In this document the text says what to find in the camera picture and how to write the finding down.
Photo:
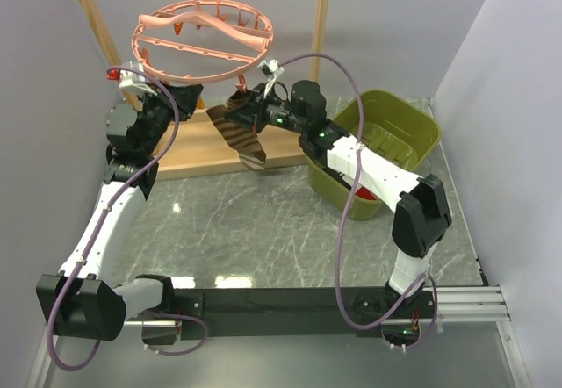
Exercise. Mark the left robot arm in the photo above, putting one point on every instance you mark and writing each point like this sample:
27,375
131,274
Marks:
79,301

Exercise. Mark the white black sock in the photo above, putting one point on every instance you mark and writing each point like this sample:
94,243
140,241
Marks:
366,194

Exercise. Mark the pink round clip hanger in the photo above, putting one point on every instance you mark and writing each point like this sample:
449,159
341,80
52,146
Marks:
202,41

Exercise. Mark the wooden hanger rack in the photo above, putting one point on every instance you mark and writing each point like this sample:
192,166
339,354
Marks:
198,149

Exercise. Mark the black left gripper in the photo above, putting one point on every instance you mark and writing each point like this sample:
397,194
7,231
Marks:
186,98

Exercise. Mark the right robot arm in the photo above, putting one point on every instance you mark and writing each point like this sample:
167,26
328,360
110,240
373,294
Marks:
421,213

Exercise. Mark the green plastic bin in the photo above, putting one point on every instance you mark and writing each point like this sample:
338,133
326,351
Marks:
394,129

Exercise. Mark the pink plastic clip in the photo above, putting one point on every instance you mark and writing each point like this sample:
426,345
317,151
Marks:
241,86

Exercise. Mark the black base bar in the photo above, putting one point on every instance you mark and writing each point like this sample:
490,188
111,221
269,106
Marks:
269,312

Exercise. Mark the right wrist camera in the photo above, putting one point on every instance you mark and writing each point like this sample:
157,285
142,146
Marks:
272,70

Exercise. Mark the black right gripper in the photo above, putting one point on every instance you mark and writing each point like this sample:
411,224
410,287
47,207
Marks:
253,112

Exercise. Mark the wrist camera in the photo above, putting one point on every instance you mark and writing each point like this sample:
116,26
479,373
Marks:
132,80
272,70

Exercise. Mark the aluminium rail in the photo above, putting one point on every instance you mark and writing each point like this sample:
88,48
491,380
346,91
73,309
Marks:
472,304

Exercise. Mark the brown striped sock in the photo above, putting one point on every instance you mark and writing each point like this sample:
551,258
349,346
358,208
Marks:
237,100
241,140

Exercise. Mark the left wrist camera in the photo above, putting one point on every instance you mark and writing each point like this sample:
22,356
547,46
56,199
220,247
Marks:
132,80

